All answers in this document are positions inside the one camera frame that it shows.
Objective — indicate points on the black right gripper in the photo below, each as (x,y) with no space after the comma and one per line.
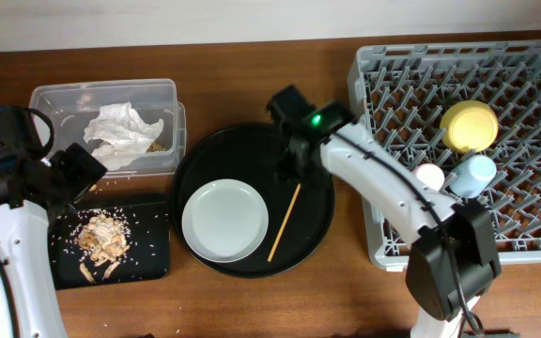
(284,165)

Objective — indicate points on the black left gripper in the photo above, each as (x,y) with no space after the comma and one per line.
(85,169)

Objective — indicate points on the rice and food scraps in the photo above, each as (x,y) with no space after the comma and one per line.
(102,245)

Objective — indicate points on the white napkin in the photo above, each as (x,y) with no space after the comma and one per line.
(122,132)

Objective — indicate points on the grey plate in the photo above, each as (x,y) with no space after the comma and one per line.
(224,221)

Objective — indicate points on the wooden chopstick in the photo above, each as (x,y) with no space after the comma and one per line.
(284,223)

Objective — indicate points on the pink cup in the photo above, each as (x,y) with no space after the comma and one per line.
(431,175)

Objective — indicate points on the yellow bowl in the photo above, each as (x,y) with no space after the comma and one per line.
(469,125)

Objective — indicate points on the blue cup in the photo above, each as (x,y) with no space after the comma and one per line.
(473,176)

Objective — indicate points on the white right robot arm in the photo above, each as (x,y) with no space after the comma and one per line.
(453,258)

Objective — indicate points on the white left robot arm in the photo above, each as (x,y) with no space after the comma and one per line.
(32,194)

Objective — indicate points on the grey dishwasher rack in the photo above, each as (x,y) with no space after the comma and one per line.
(400,93)

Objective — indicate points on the black round tray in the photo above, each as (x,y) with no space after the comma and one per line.
(250,153)

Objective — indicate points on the clear plastic bin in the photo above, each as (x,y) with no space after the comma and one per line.
(72,106)

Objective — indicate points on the black rectangular tray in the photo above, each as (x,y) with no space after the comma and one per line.
(148,226)

